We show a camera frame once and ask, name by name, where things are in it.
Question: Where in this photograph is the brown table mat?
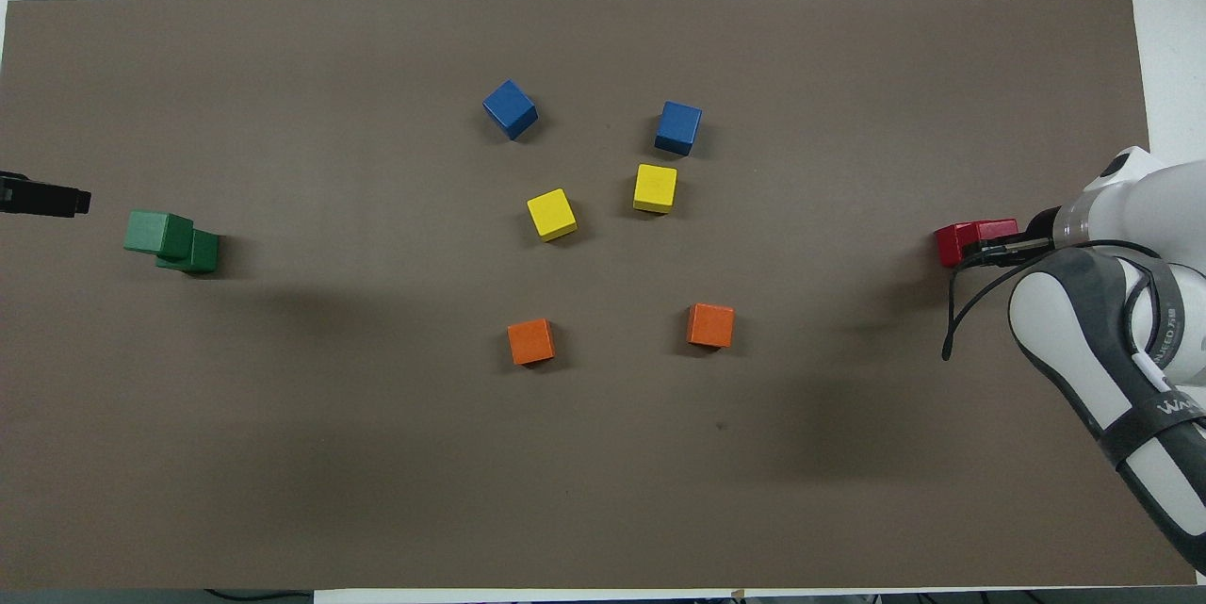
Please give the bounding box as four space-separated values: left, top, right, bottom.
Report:
0 0 1193 591

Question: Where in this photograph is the yellow wooden cube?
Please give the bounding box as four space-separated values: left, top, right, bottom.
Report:
632 163 679 215
526 188 579 243

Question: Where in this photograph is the orange wooden cube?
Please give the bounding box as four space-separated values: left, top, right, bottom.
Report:
507 318 557 367
687 302 736 350

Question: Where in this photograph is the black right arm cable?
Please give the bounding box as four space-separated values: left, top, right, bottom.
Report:
942 239 1174 365

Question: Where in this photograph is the grey velcro cable strap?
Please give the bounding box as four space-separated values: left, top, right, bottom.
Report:
1131 260 1190 379
1102 392 1206 468

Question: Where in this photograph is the blue wooden cube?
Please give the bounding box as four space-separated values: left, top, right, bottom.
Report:
654 100 704 157
481 79 540 141

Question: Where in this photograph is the green wooden cube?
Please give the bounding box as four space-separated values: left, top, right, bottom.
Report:
155 229 220 275
123 210 196 263

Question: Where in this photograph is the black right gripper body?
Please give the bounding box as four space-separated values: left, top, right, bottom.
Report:
1015 205 1062 265

